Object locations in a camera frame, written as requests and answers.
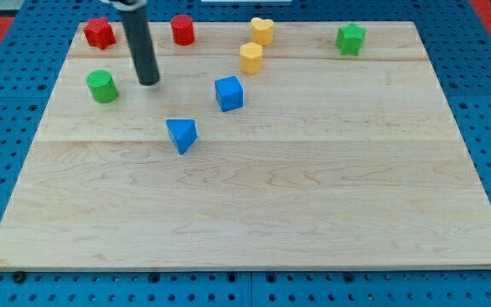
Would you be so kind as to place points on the blue triangle block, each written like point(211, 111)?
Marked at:
point(183, 133)

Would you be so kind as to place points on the blue cube block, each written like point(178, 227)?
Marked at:
point(229, 93)

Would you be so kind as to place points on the light wooden board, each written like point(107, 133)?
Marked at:
point(334, 162)

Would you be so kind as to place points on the yellow hexagon block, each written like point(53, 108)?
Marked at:
point(251, 58)

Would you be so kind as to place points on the yellow heart block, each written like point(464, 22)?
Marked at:
point(262, 31)

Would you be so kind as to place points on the red cylinder block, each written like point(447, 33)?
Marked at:
point(182, 27)

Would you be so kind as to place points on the green star block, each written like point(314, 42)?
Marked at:
point(350, 39)

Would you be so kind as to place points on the green cylinder block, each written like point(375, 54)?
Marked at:
point(102, 86)

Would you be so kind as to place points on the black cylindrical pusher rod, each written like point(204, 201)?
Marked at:
point(135, 22)

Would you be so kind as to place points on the red star block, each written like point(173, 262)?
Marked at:
point(99, 33)

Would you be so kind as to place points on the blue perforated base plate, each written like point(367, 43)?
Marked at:
point(31, 56)

